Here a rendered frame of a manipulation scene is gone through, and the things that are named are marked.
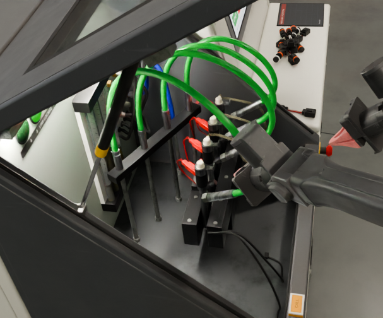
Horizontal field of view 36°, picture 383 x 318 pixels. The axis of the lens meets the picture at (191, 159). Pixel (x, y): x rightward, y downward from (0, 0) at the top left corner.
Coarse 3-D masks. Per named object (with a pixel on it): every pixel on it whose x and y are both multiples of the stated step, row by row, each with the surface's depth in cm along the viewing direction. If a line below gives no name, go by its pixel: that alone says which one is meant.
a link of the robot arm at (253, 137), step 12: (240, 132) 97; (252, 132) 92; (264, 132) 93; (240, 144) 94; (252, 144) 92; (264, 144) 92; (276, 144) 93; (252, 156) 94; (264, 156) 92; (276, 156) 93; (288, 156) 93; (264, 168) 93; (276, 168) 93; (276, 192) 89; (288, 192) 88
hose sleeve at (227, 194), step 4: (212, 192) 123; (216, 192) 121; (220, 192) 120; (224, 192) 119; (228, 192) 118; (208, 196) 123; (212, 196) 122; (216, 196) 121; (220, 196) 120; (224, 196) 119; (228, 196) 118; (232, 196) 118; (208, 200) 123; (212, 200) 123; (216, 200) 122
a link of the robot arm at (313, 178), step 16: (288, 160) 89; (304, 160) 88; (320, 160) 83; (272, 176) 90; (288, 176) 86; (304, 176) 83; (320, 176) 80; (336, 176) 78; (352, 176) 75; (368, 176) 73; (304, 192) 84; (320, 192) 80; (336, 192) 76; (352, 192) 73; (368, 192) 70; (336, 208) 80; (352, 208) 75; (368, 208) 70
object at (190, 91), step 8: (136, 72) 111; (144, 72) 110; (152, 72) 109; (160, 72) 108; (168, 80) 107; (176, 80) 107; (112, 88) 119; (184, 88) 106; (192, 88) 106; (112, 96) 122; (192, 96) 106; (200, 96) 105; (208, 104) 105; (216, 112) 105; (224, 120) 105; (232, 128) 105; (112, 144) 133; (112, 152) 135; (232, 192) 117; (240, 192) 115
